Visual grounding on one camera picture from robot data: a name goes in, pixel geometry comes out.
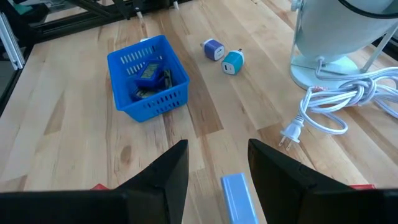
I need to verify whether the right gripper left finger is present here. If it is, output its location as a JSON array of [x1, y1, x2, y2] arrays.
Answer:
[[116, 139, 190, 224]]

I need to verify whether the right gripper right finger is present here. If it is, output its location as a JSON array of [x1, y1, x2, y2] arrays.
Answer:
[[247, 138, 354, 224]]

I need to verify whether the teal cube wall charger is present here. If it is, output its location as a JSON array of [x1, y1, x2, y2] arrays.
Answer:
[[221, 47, 246, 76]]

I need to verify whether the purple cube wall charger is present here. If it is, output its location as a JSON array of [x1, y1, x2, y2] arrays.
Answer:
[[200, 37, 226, 62]]

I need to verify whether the light blue charger block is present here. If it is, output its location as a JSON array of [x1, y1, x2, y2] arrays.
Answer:
[[220, 172, 260, 224]]

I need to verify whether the small red charger block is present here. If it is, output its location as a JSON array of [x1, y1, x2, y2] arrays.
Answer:
[[349, 184, 377, 191]]

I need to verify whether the blue plastic basket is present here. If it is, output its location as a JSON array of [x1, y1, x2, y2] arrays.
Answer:
[[106, 34, 191, 123]]

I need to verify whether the black adapter with label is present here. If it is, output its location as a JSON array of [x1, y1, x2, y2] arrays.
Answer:
[[162, 68, 174, 91]]

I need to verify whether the blue adapter with label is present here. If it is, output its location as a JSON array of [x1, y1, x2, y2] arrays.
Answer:
[[136, 60, 165, 88]]

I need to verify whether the black aluminium table frame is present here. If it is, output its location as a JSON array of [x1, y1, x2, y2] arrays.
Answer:
[[0, 0, 200, 116]]

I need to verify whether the silver aluminium rail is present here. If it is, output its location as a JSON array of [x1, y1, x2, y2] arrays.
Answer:
[[0, 11, 26, 71]]

